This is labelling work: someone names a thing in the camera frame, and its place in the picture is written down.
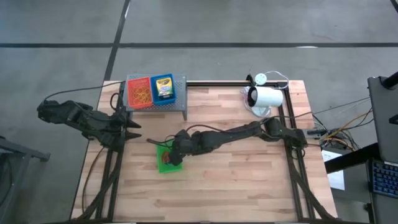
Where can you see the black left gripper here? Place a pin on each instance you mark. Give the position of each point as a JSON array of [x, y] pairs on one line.
[[116, 132]]

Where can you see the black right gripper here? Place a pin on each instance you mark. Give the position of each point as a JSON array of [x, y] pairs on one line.
[[186, 146]]

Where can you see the blue spiral wrist coil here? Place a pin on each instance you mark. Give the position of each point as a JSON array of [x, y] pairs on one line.
[[165, 160]]

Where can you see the green plastic basket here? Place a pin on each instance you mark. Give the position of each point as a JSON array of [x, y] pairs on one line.
[[174, 168]]

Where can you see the yellow rubber band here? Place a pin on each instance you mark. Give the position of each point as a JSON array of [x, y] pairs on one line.
[[136, 88], [138, 98], [147, 100], [146, 91]]

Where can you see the blue plastic basket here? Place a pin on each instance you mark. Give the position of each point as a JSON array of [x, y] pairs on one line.
[[154, 93]]

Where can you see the orange plastic basket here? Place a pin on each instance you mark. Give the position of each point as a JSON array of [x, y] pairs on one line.
[[132, 79]]

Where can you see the yellow crayon box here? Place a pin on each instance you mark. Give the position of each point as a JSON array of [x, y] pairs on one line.
[[164, 87]]

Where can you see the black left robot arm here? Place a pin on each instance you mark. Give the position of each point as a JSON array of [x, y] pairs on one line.
[[77, 116]]

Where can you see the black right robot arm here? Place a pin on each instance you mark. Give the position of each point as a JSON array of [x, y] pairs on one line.
[[236, 133]]

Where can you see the black desk beam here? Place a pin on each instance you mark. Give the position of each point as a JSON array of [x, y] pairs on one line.
[[348, 158]]

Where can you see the grey perforated metal shelf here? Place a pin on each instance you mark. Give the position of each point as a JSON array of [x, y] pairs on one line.
[[180, 93]]

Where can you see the small black clamp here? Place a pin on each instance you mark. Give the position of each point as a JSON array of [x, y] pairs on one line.
[[249, 78]]

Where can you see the grey metal stand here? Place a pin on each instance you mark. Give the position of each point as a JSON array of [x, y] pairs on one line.
[[25, 152]]

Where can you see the white round puck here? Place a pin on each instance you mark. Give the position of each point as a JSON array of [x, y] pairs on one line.
[[260, 79]]

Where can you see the white paper sheet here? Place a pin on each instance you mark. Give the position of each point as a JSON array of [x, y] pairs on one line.
[[337, 180]]

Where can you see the grey laptop backlit keyboard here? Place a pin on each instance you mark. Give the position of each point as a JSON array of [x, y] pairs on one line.
[[384, 124]]

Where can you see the black pole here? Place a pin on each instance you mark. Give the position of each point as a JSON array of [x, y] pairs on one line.
[[391, 81]]

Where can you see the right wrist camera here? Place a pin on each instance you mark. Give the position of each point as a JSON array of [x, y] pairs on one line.
[[182, 134]]

